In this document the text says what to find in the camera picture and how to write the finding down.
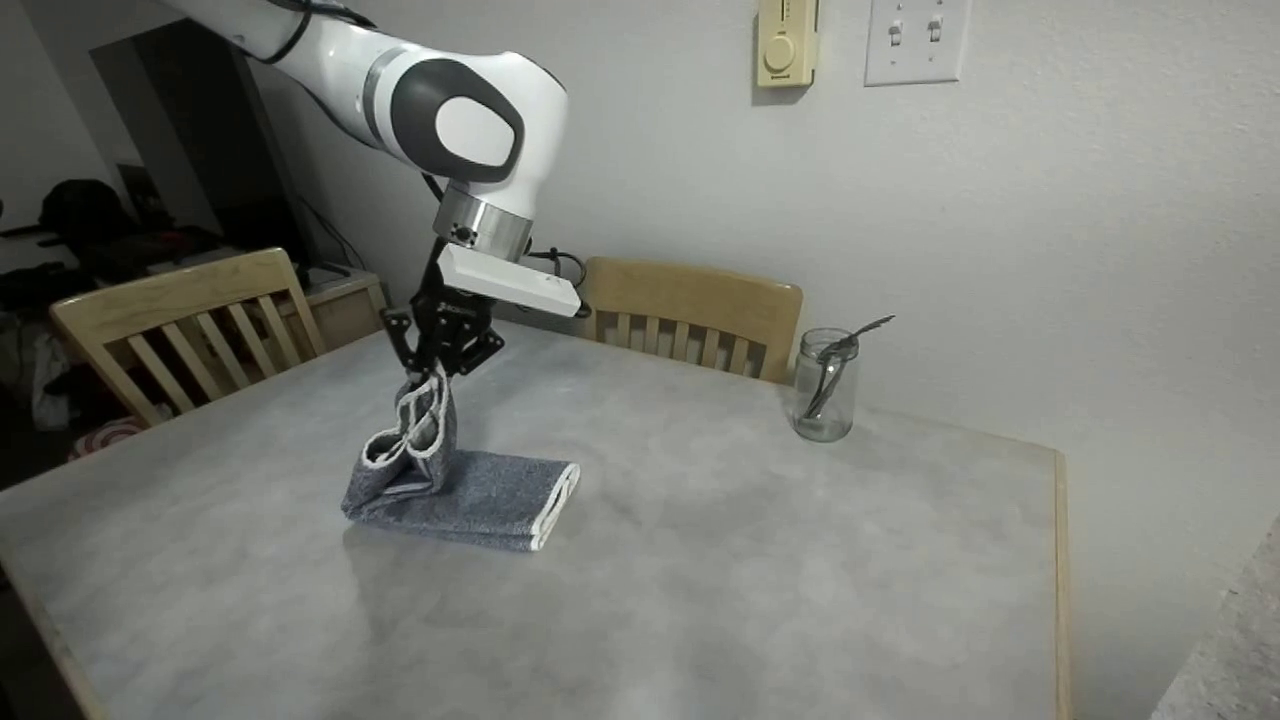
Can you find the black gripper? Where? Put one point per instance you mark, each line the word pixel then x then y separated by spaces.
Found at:
pixel 446 306

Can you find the grey towel with white trim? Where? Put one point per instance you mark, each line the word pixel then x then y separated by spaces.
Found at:
pixel 467 494

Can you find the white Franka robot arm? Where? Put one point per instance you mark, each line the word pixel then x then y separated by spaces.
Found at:
pixel 400 95

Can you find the small wooden side cabinet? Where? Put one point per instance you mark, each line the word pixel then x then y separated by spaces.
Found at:
pixel 344 311

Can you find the wooden slat-back chair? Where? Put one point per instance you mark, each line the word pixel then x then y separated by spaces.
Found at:
pixel 694 312
pixel 175 312

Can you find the dark clutter pile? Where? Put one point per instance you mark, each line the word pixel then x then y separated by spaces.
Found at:
pixel 86 223

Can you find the clear glass jar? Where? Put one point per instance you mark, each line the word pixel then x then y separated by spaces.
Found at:
pixel 821 402

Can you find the grey speckled countertop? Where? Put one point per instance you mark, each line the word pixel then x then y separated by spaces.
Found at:
pixel 1235 654

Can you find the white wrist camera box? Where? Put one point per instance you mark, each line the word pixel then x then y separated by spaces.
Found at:
pixel 515 280

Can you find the beige wall switch plate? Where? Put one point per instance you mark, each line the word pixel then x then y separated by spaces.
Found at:
pixel 787 46

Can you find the wall light switch plate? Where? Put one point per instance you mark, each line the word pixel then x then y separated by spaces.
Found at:
pixel 917 43

